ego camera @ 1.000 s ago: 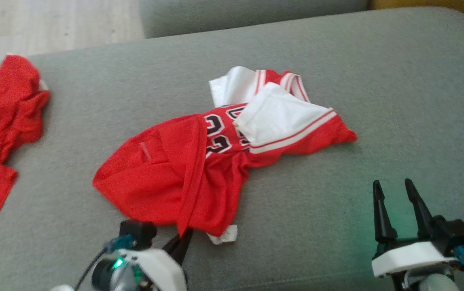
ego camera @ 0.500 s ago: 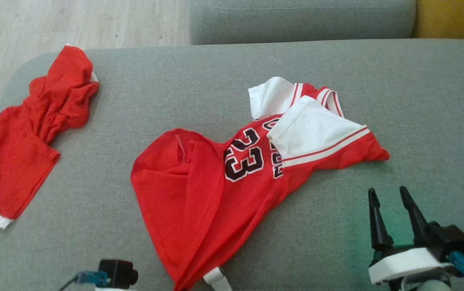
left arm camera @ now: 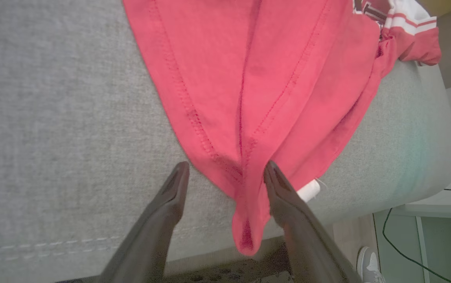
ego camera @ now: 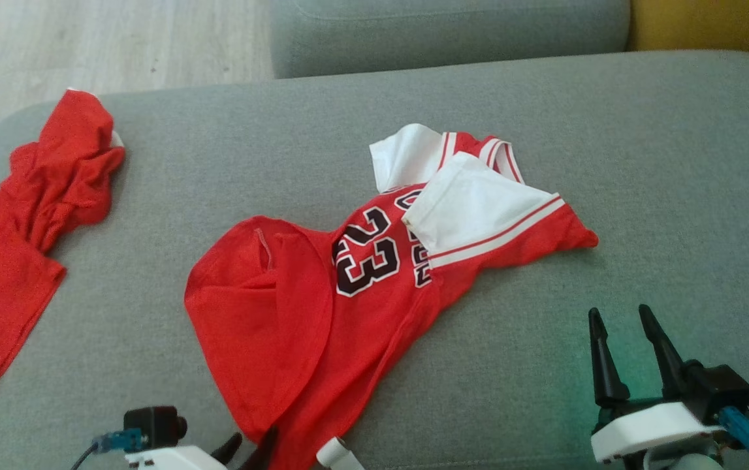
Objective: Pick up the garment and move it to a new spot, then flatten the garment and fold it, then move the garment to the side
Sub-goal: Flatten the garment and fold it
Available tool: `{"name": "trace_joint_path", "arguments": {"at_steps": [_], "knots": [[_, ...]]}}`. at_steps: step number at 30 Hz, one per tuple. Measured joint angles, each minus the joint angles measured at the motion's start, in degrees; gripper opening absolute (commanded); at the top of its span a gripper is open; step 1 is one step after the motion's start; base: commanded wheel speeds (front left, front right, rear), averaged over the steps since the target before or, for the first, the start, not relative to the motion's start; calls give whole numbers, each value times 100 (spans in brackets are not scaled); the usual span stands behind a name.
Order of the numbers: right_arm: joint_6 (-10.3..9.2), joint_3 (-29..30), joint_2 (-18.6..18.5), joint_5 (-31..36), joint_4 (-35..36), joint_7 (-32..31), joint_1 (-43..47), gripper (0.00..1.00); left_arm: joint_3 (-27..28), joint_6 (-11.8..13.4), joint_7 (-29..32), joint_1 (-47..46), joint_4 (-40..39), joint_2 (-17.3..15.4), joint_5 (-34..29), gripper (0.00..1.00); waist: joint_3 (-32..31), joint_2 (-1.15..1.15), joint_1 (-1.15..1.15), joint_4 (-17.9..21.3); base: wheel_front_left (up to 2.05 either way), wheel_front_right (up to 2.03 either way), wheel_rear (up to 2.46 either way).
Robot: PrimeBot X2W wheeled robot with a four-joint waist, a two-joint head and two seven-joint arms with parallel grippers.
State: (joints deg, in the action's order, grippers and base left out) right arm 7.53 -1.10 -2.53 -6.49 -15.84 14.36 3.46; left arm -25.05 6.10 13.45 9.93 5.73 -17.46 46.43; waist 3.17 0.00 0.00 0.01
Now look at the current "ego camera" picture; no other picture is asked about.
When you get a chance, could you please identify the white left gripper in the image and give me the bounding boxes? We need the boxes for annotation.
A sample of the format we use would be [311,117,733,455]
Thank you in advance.
[125,426,279,470]

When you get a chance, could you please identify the red basketball jersey number 23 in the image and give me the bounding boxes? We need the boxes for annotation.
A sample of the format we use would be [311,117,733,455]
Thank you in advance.
[183,123,600,470]

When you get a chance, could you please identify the yellow upholstered cushion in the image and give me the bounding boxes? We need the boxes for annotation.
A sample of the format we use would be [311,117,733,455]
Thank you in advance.
[628,0,749,71]

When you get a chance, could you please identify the grey stitched sofa cushion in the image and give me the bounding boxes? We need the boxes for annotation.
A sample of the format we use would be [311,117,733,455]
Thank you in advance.
[270,0,631,80]

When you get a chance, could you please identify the red shorts with white hem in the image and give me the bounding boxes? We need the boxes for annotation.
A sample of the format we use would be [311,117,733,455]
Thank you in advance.
[0,88,127,399]

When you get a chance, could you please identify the large grey fabric sofa seat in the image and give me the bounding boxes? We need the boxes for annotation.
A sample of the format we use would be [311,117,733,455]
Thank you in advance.
[0,51,749,470]

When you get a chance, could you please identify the left camera cable blue plug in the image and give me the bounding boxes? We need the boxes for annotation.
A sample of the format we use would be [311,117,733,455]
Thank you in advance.
[69,429,144,470]

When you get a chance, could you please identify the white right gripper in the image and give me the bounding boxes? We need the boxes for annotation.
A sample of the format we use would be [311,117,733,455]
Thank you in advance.
[588,304,722,465]

